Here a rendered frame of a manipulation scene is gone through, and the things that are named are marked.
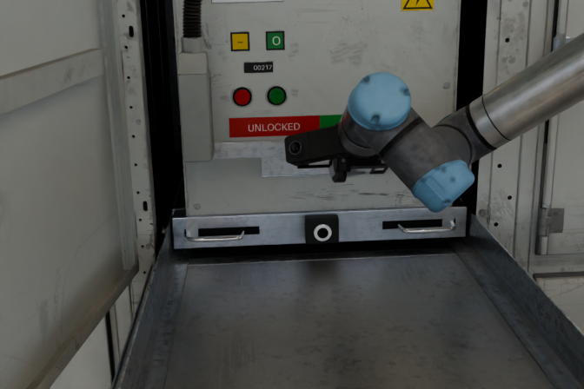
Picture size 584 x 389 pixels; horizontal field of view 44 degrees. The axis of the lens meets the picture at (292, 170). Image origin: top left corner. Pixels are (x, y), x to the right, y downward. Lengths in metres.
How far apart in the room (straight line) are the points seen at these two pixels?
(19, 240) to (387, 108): 0.49
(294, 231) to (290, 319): 0.26
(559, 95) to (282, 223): 0.56
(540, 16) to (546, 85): 0.33
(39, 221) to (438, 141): 0.53
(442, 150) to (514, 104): 0.13
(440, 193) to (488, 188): 0.42
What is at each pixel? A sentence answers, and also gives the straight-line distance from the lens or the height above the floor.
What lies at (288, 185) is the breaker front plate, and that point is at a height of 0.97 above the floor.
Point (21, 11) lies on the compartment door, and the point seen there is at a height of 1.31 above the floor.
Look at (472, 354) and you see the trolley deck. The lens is 1.03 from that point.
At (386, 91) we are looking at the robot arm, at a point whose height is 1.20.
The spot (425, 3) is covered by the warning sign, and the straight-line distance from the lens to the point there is 1.28.
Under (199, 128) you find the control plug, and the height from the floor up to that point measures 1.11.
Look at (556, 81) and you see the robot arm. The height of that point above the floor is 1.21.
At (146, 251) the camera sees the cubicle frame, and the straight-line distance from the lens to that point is 1.31.
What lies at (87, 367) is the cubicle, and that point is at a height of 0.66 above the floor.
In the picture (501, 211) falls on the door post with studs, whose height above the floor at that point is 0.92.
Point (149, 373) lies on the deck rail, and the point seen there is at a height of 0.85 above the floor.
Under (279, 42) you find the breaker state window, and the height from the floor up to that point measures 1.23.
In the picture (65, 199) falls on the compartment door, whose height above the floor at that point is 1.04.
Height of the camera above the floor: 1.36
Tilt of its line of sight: 16 degrees down
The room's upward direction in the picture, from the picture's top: 1 degrees counter-clockwise
